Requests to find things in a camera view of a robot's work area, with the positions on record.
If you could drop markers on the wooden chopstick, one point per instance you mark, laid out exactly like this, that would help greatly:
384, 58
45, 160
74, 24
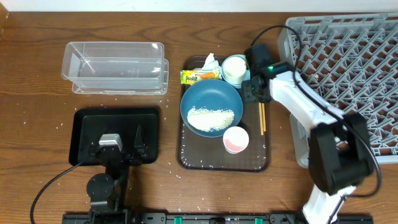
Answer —
264, 118
261, 118

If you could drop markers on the white cup pink inside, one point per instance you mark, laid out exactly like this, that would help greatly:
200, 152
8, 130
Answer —
235, 140

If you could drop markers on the clear plastic bin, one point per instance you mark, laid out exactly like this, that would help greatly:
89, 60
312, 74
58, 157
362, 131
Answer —
78, 53

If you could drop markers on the yellow green snack wrapper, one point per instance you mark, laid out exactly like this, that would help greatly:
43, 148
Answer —
190, 77

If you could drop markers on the dark brown serving tray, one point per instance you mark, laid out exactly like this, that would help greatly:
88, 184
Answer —
196, 152

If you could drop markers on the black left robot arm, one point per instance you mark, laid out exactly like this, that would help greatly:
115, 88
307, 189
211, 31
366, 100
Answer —
107, 190

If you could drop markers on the crumpled white tissue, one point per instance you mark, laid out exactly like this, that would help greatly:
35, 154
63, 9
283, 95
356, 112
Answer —
210, 63

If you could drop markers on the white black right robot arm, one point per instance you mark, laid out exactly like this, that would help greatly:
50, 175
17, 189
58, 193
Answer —
339, 156

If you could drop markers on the dark blue plate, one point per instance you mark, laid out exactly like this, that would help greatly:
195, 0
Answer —
211, 95

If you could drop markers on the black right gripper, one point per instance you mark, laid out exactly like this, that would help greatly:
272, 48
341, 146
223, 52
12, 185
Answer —
250, 97

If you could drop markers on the pile of white rice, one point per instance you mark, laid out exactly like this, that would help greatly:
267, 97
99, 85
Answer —
210, 120

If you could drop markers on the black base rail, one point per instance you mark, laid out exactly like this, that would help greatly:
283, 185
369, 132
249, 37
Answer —
161, 218

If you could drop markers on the black plastic bin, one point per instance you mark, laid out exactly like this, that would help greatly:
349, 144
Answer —
91, 123

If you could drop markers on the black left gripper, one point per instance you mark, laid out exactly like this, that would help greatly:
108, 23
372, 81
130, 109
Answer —
118, 156

